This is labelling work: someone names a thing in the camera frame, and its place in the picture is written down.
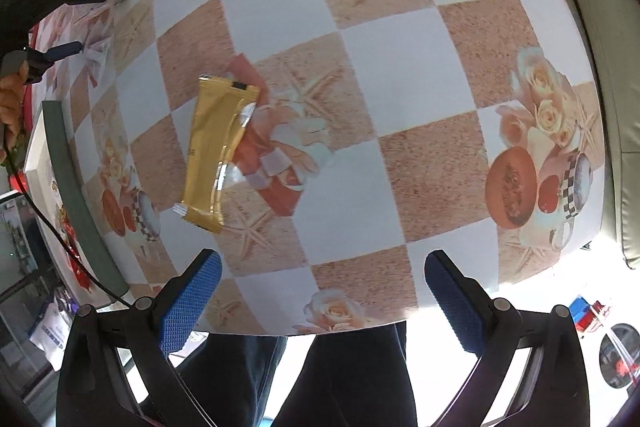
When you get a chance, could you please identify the person's left hand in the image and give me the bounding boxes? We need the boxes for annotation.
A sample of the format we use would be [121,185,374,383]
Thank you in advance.
[0,66,27,138]

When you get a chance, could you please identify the beige leather sofa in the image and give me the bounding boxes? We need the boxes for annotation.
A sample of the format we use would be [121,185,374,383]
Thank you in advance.
[534,0,640,271]

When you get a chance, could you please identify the printed checkered tablecloth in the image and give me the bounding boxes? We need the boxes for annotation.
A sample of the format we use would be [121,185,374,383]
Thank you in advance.
[27,0,608,338]

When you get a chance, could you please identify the white plastic bag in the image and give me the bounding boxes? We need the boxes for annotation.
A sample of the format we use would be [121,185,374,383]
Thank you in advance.
[29,299,77,370]

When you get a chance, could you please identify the blue and red box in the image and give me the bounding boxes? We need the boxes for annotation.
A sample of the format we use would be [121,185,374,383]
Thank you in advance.
[572,294,613,333]

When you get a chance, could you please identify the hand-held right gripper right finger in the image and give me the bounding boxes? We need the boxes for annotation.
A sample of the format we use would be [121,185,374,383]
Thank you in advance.
[424,249,601,427]

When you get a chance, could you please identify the thin black cable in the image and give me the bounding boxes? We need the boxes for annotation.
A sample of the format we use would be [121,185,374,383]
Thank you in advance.
[0,127,137,309]

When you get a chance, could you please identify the person's legs in dark trousers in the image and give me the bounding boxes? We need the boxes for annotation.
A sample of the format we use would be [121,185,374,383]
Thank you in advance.
[172,321,419,427]

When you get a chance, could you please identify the glass cabinet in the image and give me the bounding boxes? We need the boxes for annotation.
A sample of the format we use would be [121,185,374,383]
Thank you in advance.
[0,189,68,388]

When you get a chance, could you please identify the gold snack bar packet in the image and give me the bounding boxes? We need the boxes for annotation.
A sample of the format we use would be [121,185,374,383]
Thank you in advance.
[172,74,261,235]

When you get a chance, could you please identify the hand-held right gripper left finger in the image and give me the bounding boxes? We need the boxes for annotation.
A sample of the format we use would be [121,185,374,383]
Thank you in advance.
[56,248,223,427]

